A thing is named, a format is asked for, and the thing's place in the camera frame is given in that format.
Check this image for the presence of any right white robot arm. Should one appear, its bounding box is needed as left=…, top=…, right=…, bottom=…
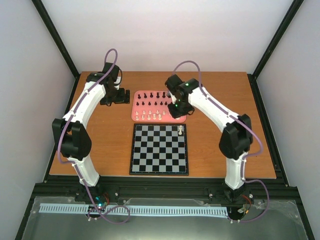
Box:
left=165, top=74, right=253, bottom=203

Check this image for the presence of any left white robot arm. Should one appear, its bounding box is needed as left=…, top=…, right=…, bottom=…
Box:
left=52, top=62, right=130, bottom=202

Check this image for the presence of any pink plastic tray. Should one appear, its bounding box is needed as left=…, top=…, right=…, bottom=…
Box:
left=131, top=90, right=187, bottom=123

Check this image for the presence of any black white chessboard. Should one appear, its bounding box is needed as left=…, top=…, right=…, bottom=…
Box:
left=129, top=123, right=189, bottom=176

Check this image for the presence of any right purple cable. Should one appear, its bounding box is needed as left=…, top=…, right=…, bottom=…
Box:
left=172, top=60, right=272, bottom=224

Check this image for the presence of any purple cable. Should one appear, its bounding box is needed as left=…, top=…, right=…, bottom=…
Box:
left=172, top=60, right=272, bottom=224
left=56, top=48, right=131, bottom=224

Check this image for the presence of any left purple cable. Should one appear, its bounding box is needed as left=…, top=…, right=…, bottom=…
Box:
left=56, top=48, right=131, bottom=224

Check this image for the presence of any black aluminium frame rail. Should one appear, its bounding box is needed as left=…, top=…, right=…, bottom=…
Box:
left=32, top=174, right=301, bottom=203

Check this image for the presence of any light blue slotted cable duct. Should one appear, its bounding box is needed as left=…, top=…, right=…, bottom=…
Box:
left=38, top=203, right=228, bottom=218

